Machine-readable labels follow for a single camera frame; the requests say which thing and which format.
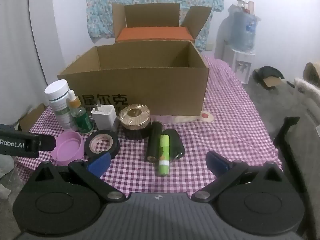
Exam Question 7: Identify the brown round object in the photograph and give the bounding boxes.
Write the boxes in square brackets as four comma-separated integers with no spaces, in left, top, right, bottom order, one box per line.
[304,62,320,80]

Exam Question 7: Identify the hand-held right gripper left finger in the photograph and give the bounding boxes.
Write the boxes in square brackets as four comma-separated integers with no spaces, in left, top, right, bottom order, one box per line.
[34,151,127,203]

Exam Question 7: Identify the black chair frame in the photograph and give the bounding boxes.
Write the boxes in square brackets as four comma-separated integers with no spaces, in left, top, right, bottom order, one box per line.
[274,116,300,173]

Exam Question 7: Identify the pink checkered tablecloth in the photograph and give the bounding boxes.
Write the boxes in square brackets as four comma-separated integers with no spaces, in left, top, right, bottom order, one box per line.
[15,54,282,198]

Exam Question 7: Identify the large cardboard box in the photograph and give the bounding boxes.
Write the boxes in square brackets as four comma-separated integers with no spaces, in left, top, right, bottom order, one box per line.
[57,40,210,117]

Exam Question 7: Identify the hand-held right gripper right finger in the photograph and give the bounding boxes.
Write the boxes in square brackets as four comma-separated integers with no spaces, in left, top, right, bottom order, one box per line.
[191,151,284,203]

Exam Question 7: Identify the open cardboard box with flaps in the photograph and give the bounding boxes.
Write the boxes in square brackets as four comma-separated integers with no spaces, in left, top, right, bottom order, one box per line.
[111,3,213,44]

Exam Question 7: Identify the white water dispenser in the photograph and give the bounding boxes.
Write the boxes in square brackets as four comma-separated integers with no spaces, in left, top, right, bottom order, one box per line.
[224,44,257,84]

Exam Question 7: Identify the round strawberry coaster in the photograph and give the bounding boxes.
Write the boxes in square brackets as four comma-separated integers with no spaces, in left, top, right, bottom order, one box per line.
[199,110,215,122]

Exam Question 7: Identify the floral curtain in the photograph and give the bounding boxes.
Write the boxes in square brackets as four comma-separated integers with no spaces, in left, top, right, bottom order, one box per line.
[86,0,225,53]

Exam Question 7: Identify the orange carton box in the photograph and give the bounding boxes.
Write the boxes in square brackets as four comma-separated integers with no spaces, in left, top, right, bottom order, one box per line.
[116,26,194,42]

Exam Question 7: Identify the green dropper bottle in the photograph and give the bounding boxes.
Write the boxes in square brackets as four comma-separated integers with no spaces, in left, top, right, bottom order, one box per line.
[67,89,94,133]

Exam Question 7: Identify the black jar gold lid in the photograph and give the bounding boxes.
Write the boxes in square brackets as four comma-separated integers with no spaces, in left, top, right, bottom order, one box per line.
[118,104,152,140]

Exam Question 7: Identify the green lip balm stick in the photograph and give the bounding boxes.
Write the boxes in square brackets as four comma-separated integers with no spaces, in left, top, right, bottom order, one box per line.
[157,134,171,176]

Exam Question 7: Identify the purple plastic lid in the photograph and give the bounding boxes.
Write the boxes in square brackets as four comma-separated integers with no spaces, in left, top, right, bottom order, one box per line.
[51,131,84,166]

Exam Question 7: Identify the black curved object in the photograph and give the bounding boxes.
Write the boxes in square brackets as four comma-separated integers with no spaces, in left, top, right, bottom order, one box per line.
[252,66,285,90]

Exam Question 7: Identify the white charger plug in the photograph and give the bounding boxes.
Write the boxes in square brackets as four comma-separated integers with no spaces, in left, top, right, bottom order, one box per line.
[91,104,117,132]

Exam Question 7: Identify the black cylindrical tube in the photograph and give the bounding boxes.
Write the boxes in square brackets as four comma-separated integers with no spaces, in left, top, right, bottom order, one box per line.
[145,121,163,162]

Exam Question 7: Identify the white bottle green label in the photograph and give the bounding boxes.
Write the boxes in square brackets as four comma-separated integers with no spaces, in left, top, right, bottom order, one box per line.
[44,79,77,130]

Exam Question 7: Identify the black electrical tape roll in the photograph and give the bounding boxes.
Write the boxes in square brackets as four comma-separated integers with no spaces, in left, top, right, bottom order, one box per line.
[84,129,120,162]

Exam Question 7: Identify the small black case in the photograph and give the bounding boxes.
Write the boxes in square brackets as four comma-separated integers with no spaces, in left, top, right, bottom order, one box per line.
[162,129,185,160]

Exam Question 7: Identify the blue water jug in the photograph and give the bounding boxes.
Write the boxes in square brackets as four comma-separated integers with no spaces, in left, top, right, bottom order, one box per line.
[229,5,258,53]

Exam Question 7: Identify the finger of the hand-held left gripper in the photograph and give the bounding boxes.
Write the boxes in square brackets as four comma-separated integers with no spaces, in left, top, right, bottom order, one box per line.
[39,135,57,152]

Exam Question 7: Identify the flat cardboard piece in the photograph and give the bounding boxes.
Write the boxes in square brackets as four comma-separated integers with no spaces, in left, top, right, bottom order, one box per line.
[19,102,47,133]

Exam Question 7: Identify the white fluffy cloth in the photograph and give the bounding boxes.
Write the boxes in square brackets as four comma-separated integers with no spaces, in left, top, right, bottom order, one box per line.
[292,77,320,98]

